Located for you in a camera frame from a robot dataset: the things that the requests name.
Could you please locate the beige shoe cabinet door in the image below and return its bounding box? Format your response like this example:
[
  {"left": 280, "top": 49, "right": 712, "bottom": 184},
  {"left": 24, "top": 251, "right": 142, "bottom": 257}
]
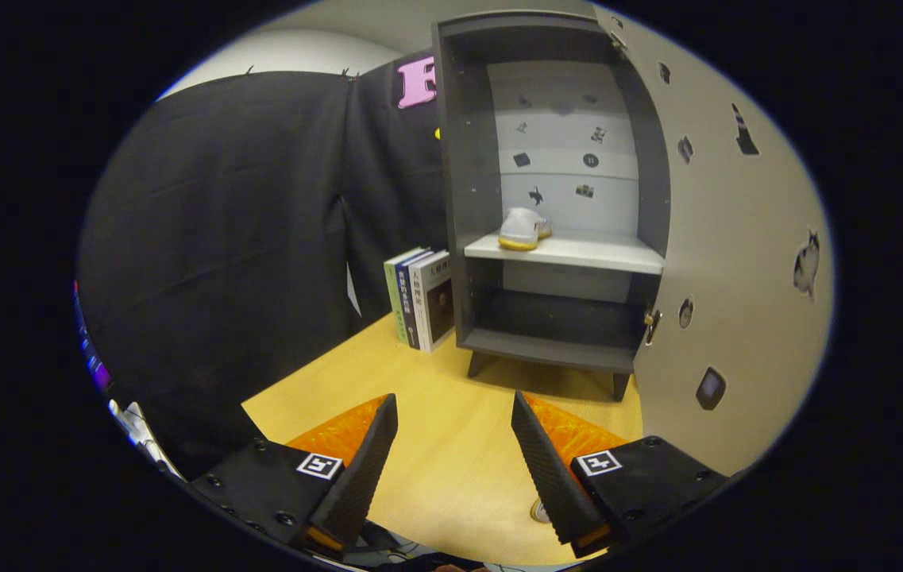
[{"left": 594, "top": 4, "right": 835, "bottom": 477}]

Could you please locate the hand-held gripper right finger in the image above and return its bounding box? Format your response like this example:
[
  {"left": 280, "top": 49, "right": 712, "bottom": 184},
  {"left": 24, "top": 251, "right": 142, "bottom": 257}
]
[{"left": 511, "top": 389, "right": 730, "bottom": 559}]

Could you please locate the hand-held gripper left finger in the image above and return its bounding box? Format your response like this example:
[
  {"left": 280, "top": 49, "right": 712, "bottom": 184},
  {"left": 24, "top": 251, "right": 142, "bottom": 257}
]
[{"left": 189, "top": 393, "right": 399, "bottom": 557}]

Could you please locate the black backdrop cloth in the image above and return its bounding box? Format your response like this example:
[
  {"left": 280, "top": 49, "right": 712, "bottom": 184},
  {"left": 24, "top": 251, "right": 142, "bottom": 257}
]
[{"left": 76, "top": 52, "right": 452, "bottom": 481}]

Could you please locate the blue spine book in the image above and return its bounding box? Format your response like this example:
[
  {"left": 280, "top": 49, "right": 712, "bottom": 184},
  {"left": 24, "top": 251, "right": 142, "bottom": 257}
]
[{"left": 397, "top": 249, "right": 436, "bottom": 350}]

